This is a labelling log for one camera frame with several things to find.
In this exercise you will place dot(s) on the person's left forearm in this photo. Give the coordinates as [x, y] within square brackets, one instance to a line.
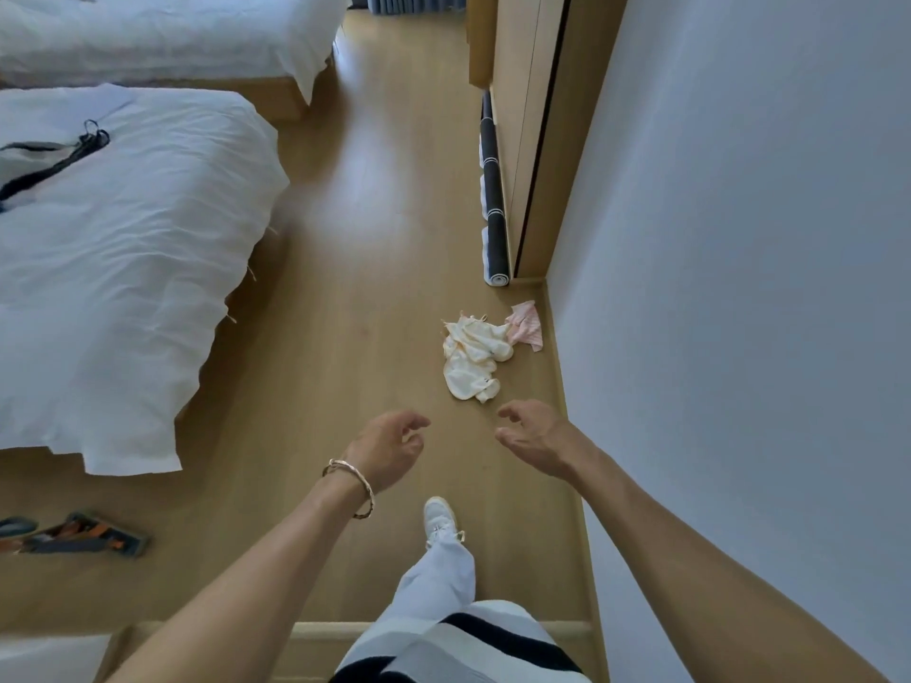
[249, 597]

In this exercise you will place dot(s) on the pink crumpled cloth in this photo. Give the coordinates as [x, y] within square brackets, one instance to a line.
[527, 325]

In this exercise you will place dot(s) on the wooden wardrobe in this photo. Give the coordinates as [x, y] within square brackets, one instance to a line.
[530, 113]

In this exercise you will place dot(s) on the person's right hand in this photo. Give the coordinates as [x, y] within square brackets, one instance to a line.
[541, 440]

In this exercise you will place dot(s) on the person's left thumb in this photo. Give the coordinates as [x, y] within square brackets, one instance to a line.
[413, 442]

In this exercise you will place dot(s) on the plain white duvet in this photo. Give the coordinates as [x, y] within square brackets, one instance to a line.
[164, 35]

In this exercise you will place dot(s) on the white mattress corner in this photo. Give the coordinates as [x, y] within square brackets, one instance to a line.
[53, 660]

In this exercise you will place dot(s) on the person's right thumb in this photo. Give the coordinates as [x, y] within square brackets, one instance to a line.
[507, 436]

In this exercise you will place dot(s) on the person's left hand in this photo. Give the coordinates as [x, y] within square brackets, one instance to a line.
[381, 451]

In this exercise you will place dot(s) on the white sneaker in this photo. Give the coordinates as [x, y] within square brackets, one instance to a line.
[440, 519]

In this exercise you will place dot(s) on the blue curtain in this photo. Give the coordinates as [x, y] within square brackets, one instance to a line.
[413, 1]

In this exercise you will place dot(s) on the dark rolled mat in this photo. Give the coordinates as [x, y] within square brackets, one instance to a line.
[494, 199]

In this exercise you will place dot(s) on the black and white striped shirt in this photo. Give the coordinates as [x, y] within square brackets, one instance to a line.
[462, 647]

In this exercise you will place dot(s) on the person's right forearm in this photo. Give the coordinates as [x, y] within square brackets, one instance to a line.
[697, 569]

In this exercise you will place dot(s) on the white trouser leg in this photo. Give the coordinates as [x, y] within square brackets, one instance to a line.
[434, 583]

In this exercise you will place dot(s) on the cream crumpled cloth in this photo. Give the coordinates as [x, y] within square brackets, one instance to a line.
[473, 359]

